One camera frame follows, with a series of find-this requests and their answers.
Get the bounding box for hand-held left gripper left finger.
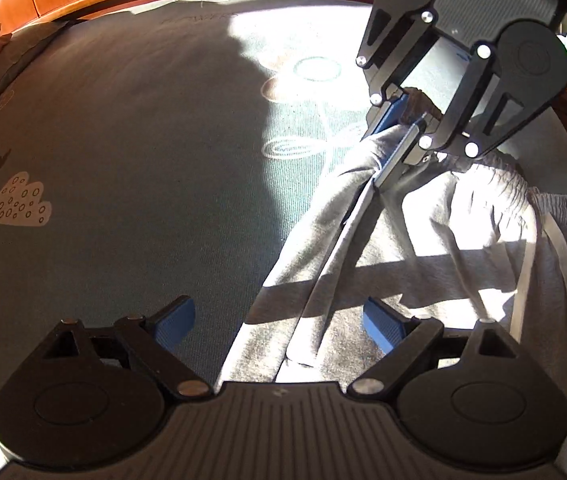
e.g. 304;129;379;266
38;296;212;401

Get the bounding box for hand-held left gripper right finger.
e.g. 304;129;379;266
346;296;521;401

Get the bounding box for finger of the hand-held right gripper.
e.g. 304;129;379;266
372;41;540;189
355;6;438;137

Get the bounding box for grey sweatpants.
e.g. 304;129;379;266
216;87;567;480

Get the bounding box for teal floral bed sheet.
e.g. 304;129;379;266
0;0;567;411

